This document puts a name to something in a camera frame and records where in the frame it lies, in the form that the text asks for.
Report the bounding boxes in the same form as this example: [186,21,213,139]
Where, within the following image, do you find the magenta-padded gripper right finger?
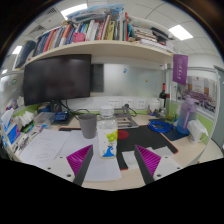
[133,144,184,185]

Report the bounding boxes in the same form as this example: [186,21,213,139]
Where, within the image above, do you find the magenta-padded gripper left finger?
[44,144,95,187]

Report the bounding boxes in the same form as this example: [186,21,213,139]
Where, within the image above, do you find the clear plastic water bottle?
[96,105,119,160]

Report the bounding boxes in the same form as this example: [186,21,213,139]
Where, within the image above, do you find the purple translucent water bottle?
[175,96,198,135]

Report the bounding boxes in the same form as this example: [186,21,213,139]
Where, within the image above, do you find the small white paper slip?
[121,146,175,171]

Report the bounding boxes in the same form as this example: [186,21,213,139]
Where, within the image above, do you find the blank white paper sheet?
[59,129,123,183]

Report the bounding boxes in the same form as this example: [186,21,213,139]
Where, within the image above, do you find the grey plastic cup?
[77,113,98,140]

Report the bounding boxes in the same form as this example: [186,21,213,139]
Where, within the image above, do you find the flat round red coaster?
[117,129,130,141]

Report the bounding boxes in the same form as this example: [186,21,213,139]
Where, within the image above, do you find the dark blue pad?
[162,127,183,142]

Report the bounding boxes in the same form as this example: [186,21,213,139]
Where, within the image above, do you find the handwritten white paper sheet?
[19,129,71,168]

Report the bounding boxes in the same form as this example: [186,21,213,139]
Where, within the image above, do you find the blue circuit board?
[53,111,70,123]

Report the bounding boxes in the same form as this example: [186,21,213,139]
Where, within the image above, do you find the white round jar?
[148,98,162,114]

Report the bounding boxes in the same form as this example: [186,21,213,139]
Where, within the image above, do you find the clear plastic storage box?
[34,111,56,128]

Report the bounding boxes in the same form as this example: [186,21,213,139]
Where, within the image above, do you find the white plastic jug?
[186,119,210,145]

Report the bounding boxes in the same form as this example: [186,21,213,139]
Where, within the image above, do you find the dark wine bottle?
[158,83,168,109]

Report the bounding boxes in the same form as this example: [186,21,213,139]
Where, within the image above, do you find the white tissue packets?
[19,111,36,128]

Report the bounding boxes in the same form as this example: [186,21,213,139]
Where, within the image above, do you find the colourful cardboard box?
[0,108,22,148]

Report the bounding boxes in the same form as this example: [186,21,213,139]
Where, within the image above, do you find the black computer monitor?
[22,54,93,114]

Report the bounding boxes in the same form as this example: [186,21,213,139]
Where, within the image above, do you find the purple hanging banner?
[172,53,189,86]

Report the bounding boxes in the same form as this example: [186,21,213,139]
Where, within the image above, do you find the ceiling light panels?
[1,3,194,75]

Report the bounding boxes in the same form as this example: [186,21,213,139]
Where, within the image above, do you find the coiled blue cable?
[147,119,174,134]

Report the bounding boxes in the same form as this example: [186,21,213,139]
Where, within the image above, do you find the black cable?
[60,99,92,117]

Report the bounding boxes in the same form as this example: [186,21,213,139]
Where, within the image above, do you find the white wall power socket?
[107,97,121,109]
[121,97,135,110]
[135,98,148,110]

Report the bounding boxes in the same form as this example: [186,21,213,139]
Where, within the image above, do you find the group photo wall poster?
[176,75,218,114]

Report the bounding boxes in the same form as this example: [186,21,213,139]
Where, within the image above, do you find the dark square wall panel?
[91,63,105,93]

